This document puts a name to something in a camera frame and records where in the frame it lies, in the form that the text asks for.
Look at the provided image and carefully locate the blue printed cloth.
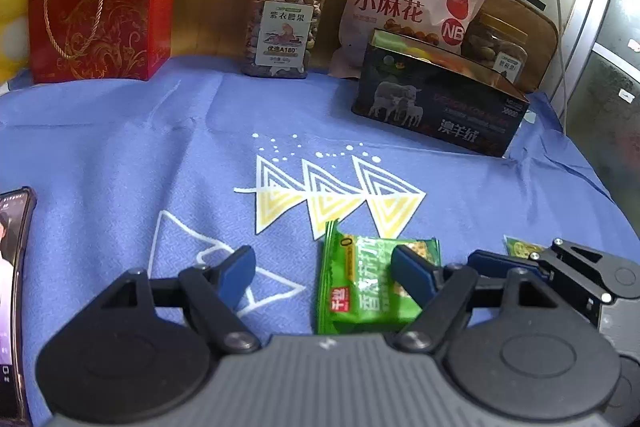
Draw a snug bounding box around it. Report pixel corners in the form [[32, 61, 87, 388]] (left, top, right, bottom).
[[0, 54, 640, 427]]

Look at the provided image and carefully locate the dark nut jar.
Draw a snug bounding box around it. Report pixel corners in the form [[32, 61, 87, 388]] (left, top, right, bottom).
[[460, 12, 530, 88]]

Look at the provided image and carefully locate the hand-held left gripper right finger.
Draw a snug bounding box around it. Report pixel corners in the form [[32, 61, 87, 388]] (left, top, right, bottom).
[[395, 245, 563, 354]]

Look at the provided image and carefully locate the gold lid nut jar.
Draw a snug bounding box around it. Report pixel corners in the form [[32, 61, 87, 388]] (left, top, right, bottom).
[[242, 0, 327, 80]]

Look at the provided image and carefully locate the dark green snack packet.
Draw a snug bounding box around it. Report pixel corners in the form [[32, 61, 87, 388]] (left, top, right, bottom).
[[316, 219, 442, 336]]

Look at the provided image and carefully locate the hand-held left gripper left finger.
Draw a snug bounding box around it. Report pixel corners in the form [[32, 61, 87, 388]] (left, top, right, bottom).
[[97, 245, 262, 354]]

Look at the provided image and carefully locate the black sheep print box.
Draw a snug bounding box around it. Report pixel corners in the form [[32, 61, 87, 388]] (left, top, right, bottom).
[[351, 29, 531, 158]]

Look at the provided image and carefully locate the grey glass door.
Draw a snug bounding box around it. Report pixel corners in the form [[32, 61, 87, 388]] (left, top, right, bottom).
[[560, 0, 640, 238]]

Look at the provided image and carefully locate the green zip packet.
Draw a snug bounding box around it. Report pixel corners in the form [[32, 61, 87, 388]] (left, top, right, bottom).
[[375, 30, 426, 55]]

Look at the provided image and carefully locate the light green pea packet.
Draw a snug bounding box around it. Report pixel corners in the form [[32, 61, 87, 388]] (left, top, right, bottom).
[[504, 235, 548, 259]]

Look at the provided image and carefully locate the red gift box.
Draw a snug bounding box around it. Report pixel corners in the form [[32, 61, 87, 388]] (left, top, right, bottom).
[[28, 0, 184, 84]]

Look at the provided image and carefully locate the yellow plush toy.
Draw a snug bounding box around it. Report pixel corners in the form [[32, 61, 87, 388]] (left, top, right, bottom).
[[0, 0, 38, 84]]

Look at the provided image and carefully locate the white cable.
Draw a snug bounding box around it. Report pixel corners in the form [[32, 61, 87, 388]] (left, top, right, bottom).
[[542, 0, 573, 128]]

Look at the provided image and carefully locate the smartphone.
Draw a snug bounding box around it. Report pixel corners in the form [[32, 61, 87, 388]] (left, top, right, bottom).
[[0, 187, 37, 426]]

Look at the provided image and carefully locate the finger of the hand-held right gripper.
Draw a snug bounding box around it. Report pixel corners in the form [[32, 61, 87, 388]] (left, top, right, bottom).
[[467, 249, 543, 280], [536, 237, 617, 305]]

